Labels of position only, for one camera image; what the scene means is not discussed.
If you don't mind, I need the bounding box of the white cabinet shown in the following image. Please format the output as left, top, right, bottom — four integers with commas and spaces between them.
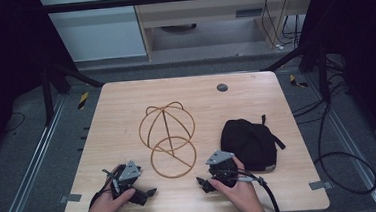
37, 0, 148, 66

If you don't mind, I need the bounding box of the black cap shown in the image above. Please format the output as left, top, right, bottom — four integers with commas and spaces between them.
218, 112, 289, 176

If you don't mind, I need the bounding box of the thin black floor cable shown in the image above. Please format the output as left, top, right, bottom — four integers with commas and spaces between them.
1, 110, 27, 134

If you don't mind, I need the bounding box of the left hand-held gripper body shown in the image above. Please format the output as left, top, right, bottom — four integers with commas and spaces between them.
107, 159, 144, 202

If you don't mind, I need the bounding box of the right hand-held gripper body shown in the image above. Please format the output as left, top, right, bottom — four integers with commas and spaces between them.
203, 148, 242, 190

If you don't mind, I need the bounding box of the black looped floor cable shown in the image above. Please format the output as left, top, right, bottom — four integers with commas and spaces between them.
308, 96, 376, 199

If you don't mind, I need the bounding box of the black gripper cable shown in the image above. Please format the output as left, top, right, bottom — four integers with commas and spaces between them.
86, 166, 131, 209
219, 165, 281, 212

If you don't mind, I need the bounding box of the grey metal table bracket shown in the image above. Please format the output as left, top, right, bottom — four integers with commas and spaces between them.
308, 179, 334, 192
59, 193, 83, 205

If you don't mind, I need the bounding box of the black metal stand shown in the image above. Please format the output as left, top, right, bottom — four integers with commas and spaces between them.
38, 57, 107, 128
259, 37, 333, 107

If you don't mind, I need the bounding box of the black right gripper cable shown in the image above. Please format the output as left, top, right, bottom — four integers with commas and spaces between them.
219, 165, 281, 212

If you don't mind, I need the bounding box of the metal floor rail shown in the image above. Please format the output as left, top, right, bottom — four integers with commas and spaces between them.
0, 93, 75, 212
303, 68, 376, 212

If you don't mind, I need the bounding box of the dark curtain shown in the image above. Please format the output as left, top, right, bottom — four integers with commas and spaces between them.
0, 0, 84, 163
294, 0, 376, 164

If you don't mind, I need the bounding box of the golden wire hat stand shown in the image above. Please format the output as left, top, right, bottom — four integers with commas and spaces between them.
137, 100, 200, 181

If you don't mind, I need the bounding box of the bundle of hanging desk cables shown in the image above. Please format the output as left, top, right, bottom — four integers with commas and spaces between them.
259, 0, 304, 53

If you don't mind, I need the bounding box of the person's left hand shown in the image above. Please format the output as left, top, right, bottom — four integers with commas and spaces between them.
76, 162, 138, 212

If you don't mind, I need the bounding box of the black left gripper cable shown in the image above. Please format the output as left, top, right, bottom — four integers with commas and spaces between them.
86, 166, 131, 209

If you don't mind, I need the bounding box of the person's right hand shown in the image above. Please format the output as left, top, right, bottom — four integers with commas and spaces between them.
206, 153, 267, 212

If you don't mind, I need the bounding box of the yellow black striped tape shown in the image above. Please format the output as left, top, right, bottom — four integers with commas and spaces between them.
288, 73, 309, 90
76, 91, 91, 111

